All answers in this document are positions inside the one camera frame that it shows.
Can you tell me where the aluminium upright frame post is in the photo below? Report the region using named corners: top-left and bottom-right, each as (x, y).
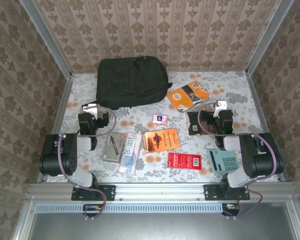
top-left (245, 0), bottom-right (295, 76)
top-left (19, 0), bottom-right (73, 79)

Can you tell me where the aluminium rear rail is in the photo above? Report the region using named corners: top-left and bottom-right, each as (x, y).
top-left (71, 67), bottom-right (248, 75)

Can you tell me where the red pack with barcode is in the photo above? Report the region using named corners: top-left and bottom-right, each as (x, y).
top-left (167, 152), bottom-right (202, 171)

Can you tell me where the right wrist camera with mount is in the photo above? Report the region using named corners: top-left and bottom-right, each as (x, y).
top-left (213, 100), bottom-right (228, 116)

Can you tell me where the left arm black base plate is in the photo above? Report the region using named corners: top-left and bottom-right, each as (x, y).
top-left (71, 184), bottom-right (116, 202)

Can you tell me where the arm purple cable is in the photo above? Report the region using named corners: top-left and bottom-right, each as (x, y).
top-left (56, 105), bottom-right (117, 222)
top-left (197, 102), bottom-right (278, 221)

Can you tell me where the aluminium mounting rail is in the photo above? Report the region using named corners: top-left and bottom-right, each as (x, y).
top-left (27, 181), bottom-right (297, 201)

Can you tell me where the grey pen box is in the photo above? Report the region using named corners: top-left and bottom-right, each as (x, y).
top-left (100, 132), bottom-right (127, 163)

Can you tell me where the grey slotted cable duct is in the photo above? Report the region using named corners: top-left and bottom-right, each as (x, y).
top-left (36, 202), bottom-right (227, 214)

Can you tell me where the grey metal panel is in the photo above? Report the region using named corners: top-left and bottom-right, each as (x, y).
top-left (13, 201), bottom-right (300, 240)

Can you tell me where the black cable connector box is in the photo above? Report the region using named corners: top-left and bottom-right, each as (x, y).
top-left (221, 203), bottom-right (241, 217)
top-left (82, 203), bottom-right (106, 218)

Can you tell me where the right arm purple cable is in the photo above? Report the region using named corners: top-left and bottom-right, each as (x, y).
top-left (197, 102), bottom-right (278, 221)

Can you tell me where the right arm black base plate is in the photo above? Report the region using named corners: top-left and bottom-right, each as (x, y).
top-left (203, 184), bottom-right (251, 202)

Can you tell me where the dark brown book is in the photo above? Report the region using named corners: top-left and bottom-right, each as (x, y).
top-left (186, 109), bottom-right (218, 136)

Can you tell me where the teal calculator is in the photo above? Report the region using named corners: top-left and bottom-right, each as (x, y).
top-left (207, 148), bottom-right (241, 175)

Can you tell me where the small pink eraser pack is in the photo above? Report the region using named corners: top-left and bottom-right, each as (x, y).
top-left (152, 113), bottom-right (168, 125)

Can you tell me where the orange sunset cover book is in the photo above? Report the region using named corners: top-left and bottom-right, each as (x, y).
top-left (143, 128), bottom-right (180, 153)

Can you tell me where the clear ruler set package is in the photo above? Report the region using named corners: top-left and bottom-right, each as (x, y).
top-left (118, 132), bottom-right (143, 175)

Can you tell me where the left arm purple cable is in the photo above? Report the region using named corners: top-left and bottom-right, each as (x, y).
top-left (56, 105), bottom-right (117, 222)

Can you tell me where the black backpack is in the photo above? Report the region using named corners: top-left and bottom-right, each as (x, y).
top-left (95, 55), bottom-right (173, 110)

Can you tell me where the floral white tablecloth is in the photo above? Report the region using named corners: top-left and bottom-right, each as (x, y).
top-left (46, 70), bottom-right (279, 183)

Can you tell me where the aluminium side rail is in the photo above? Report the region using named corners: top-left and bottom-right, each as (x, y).
top-left (36, 74), bottom-right (75, 183)
top-left (244, 71), bottom-right (286, 182)

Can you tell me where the orange book with photo cover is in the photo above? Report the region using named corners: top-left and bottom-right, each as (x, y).
top-left (166, 80), bottom-right (213, 113)

